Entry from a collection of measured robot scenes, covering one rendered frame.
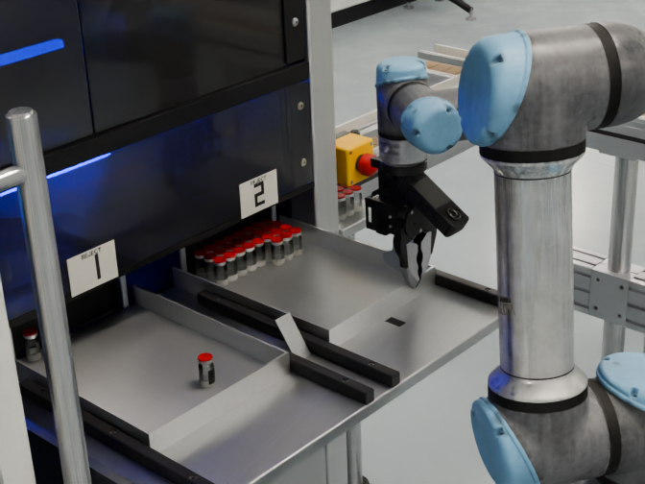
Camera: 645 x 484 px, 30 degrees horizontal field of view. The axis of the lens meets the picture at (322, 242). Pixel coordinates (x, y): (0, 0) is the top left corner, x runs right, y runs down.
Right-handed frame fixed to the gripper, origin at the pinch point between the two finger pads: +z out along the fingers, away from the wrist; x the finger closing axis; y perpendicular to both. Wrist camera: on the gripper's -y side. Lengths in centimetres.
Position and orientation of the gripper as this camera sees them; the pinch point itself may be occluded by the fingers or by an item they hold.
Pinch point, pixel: (418, 281)
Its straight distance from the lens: 189.3
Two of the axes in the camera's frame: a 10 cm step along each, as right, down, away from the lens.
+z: 0.6, 9.1, 4.2
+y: -7.4, -2.5, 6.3
